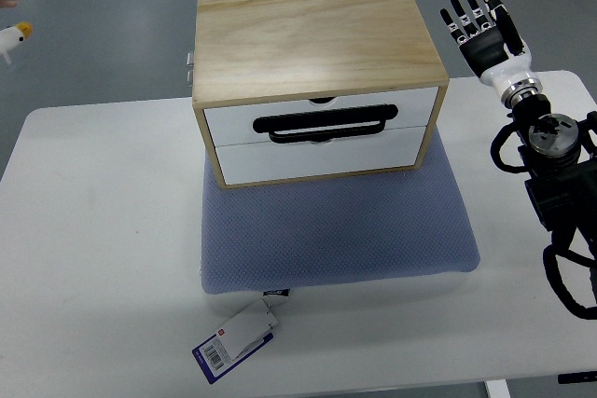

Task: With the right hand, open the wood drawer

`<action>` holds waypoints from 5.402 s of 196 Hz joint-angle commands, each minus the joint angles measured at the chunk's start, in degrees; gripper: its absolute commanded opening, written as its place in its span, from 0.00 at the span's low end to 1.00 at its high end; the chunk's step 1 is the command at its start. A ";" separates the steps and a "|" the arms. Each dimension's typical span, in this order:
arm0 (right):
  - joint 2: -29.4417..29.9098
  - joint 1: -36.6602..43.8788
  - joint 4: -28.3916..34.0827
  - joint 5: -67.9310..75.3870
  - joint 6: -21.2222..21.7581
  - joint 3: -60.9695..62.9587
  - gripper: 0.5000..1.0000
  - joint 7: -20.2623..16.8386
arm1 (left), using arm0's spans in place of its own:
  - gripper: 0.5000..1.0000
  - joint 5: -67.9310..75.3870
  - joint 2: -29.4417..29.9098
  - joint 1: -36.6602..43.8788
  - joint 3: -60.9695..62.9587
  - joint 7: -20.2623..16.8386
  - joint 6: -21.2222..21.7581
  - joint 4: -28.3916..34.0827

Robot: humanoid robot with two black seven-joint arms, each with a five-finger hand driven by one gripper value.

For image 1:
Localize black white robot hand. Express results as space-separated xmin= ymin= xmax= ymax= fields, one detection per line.
xmin=440 ymin=0 xmax=543 ymax=109

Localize white drawer black handle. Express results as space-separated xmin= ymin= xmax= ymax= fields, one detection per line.
xmin=204 ymin=88 xmax=438 ymax=146

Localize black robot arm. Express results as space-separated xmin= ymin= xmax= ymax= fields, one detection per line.
xmin=490 ymin=93 xmax=596 ymax=320

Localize wooden drawer cabinet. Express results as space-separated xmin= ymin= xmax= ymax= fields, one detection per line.
xmin=192 ymin=0 xmax=449 ymax=188

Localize white yellow toy bird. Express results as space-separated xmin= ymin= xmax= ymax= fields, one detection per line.
xmin=0 ymin=21 xmax=33 ymax=64

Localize silver cabinet hinge clips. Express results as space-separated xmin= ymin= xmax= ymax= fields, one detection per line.
xmin=186 ymin=51 xmax=194 ymax=87

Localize blue mesh cushion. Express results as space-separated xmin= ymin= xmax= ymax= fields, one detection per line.
xmin=201 ymin=135 xmax=480 ymax=295

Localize white table leg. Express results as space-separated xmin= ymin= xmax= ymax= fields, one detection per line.
xmin=484 ymin=379 xmax=511 ymax=398

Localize black object at table edge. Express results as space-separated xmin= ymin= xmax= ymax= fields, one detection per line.
xmin=558 ymin=371 xmax=597 ymax=385

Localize white blue product tag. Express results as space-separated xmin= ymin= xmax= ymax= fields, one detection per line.
xmin=192 ymin=289 xmax=290 ymax=385

